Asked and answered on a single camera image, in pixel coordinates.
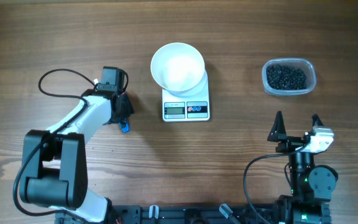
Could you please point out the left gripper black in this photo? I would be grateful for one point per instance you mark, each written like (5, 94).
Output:
(127, 108)

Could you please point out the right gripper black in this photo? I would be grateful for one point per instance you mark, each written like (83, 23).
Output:
(278, 132)

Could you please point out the pink scoop blue handle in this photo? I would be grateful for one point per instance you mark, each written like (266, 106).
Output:
(124, 125)

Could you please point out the white bowl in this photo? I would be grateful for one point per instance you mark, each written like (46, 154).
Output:
(177, 67)

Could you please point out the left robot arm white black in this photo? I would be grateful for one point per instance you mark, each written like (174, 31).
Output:
(54, 171)

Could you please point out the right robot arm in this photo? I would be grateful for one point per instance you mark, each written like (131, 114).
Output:
(311, 185)

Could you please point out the white digital kitchen scale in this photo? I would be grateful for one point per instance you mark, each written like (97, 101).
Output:
(191, 105)

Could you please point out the clear plastic container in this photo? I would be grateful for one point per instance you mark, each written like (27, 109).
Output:
(301, 63)

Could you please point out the black beans pile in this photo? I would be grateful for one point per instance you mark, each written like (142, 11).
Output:
(285, 77)

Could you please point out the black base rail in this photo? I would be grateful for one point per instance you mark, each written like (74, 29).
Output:
(134, 214)

